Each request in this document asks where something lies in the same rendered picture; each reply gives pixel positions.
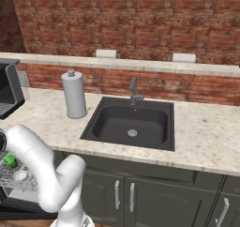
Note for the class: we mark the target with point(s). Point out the white paper towel roll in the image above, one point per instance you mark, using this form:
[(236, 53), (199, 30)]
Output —
[(74, 96)]

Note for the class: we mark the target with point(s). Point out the grey sink tap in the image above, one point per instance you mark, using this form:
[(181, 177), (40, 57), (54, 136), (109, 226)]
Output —
[(133, 91)]

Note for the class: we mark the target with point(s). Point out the dark grey drawer front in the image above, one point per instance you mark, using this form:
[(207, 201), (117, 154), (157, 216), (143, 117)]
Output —
[(232, 185)]

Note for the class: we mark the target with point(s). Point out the dark grey sink front panel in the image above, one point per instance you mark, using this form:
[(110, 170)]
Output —
[(140, 168)]

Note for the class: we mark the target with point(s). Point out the grey wall socket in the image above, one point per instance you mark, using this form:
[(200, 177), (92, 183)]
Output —
[(23, 79)]

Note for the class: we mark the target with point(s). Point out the black dishwasher door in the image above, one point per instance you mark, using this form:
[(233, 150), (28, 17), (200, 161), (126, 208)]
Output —
[(18, 210)]

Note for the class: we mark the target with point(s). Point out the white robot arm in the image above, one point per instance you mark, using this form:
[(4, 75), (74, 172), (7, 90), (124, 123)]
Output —
[(47, 171)]

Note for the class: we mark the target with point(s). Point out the dark grey cupboard door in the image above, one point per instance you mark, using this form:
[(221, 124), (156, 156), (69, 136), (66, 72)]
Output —
[(229, 210), (100, 199), (168, 205)]

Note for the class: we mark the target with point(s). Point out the green cup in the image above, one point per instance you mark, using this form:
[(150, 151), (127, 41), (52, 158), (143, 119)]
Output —
[(10, 160)]

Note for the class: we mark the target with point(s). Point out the grey dishwasher rack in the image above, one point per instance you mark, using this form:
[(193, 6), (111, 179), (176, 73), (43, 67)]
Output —
[(12, 180)]

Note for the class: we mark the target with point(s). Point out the black kitchen sink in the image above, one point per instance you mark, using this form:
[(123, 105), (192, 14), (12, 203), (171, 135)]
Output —
[(131, 124)]

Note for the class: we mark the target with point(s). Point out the white bowl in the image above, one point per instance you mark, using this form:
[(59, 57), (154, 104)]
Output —
[(20, 175)]

